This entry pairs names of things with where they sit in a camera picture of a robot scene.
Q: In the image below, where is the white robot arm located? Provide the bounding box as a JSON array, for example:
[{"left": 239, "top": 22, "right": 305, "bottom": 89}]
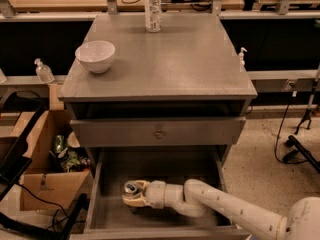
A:
[{"left": 122, "top": 179, "right": 320, "bottom": 240}]

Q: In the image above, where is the white ceramic bowl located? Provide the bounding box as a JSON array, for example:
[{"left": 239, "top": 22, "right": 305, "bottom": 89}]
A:
[{"left": 75, "top": 40, "right": 115, "bottom": 73}]

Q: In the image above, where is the small white pump bottle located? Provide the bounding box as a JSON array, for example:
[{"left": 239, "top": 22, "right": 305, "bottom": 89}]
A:
[{"left": 238, "top": 47, "right": 247, "bottom": 67}]

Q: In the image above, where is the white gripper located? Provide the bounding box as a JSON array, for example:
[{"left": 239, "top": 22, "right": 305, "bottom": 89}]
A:
[{"left": 122, "top": 180, "right": 166, "bottom": 208}]

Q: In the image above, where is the open grey middle drawer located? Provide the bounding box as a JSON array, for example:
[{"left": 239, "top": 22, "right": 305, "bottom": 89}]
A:
[{"left": 70, "top": 148, "right": 249, "bottom": 240}]

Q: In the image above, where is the grey wooden drawer cabinet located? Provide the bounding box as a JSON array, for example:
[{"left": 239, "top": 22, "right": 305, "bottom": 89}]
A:
[{"left": 58, "top": 12, "right": 258, "bottom": 240}]

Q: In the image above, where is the black floor cable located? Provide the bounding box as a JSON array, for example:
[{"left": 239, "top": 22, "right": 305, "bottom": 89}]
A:
[{"left": 273, "top": 90, "right": 313, "bottom": 166}]

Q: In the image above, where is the clear pump sanitizer bottle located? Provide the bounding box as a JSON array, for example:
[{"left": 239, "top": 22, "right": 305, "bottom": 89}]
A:
[{"left": 34, "top": 58, "right": 55, "bottom": 84}]

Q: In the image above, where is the open cardboard box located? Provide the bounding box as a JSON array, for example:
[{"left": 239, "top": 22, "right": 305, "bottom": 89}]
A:
[{"left": 20, "top": 110, "right": 89, "bottom": 211}]

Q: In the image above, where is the silver blue redbull can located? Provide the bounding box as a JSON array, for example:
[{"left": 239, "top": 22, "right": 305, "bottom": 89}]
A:
[{"left": 124, "top": 181, "right": 139, "bottom": 195}]

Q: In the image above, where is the clear plastic water bottle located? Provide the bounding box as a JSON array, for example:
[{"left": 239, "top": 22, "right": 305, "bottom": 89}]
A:
[{"left": 144, "top": 0, "right": 162, "bottom": 33}]

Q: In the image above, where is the grey top drawer with knob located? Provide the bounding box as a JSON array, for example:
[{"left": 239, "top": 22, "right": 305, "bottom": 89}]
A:
[{"left": 71, "top": 117, "right": 246, "bottom": 147}]

